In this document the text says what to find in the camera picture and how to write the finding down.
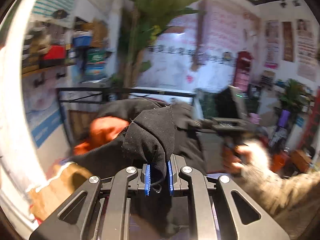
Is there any black puffer jacket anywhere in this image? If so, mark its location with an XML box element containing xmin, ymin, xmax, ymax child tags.
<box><xmin>70</xmin><ymin>98</ymin><xmax>208</xmax><ymax>239</ymax></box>

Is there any person's right hand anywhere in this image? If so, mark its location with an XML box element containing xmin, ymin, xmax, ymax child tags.
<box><xmin>221</xmin><ymin>140</ymin><xmax>269</xmax><ymax>175</ymax></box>

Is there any brown cardboard box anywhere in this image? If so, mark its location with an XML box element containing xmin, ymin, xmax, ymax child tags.
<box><xmin>27</xmin><ymin>162</ymin><xmax>92</xmax><ymax>223</ymax></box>

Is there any beige patterned right sleeve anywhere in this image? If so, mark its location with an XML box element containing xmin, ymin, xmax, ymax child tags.
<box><xmin>234</xmin><ymin>165</ymin><xmax>319</xmax><ymax>239</ymax></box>

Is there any small potted green plant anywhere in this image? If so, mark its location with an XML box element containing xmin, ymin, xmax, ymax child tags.
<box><xmin>279</xmin><ymin>79</ymin><xmax>310</xmax><ymax>114</ymax></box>

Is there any orange red jacket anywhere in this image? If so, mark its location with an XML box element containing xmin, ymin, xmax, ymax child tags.
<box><xmin>73</xmin><ymin>116</ymin><xmax>130</xmax><ymax>155</ymax></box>

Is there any tall green banana plant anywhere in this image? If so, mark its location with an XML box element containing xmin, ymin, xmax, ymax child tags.
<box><xmin>111</xmin><ymin>0</ymin><xmax>203</xmax><ymax>90</ymax></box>

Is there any red box on shelf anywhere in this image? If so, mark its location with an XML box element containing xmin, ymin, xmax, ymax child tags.
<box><xmin>41</xmin><ymin>45</ymin><xmax>66</xmax><ymax>61</ymax></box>

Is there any blue storage box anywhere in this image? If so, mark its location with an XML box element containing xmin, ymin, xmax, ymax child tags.
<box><xmin>73</xmin><ymin>30</ymin><xmax>92</xmax><ymax>48</ymax></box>

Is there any black metal bed frame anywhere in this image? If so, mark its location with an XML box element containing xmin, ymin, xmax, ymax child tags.
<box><xmin>56</xmin><ymin>85</ymin><xmax>196</xmax><ymax>147</ymax></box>

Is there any wooden wall shelf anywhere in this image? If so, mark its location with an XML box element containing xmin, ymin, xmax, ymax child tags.
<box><xmin>21</xmin><ymin>64</ymin><xmax>73</xmax><ymax>88</ymax></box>

